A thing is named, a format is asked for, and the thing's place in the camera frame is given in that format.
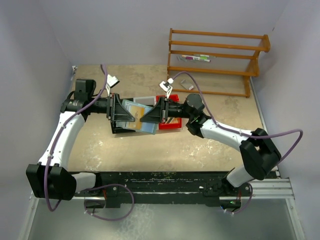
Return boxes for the black bin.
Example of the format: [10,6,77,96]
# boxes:
[110,122,135,135]

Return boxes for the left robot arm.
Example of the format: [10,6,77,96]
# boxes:
[26,79,135,201]

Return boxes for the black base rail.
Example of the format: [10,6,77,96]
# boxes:
[43,171,278,208]

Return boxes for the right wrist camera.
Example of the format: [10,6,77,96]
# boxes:
[159,78,174,99]

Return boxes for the white bin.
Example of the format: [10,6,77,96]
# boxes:
[133,96,157,106]

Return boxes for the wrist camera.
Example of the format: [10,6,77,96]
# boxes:
[159,78,174,99]
[105,74,120,96]

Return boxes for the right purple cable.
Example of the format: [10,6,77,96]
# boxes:
[172,71,304,216]

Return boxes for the red bin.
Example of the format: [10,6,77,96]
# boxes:
[158,94,182,130]

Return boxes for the wooden shelf rack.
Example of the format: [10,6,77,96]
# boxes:
[166,28,271,98]

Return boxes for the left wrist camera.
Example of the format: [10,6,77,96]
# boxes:
[105,74,120,96]

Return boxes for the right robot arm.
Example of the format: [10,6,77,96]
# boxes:
[140,93,282,188]

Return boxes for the grey clip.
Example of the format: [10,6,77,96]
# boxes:
[177,56,187,62]

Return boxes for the purple marker pen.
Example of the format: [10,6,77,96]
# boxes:
[181,55,211,63]

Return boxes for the gold card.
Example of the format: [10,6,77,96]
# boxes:
[125,105,156,134]

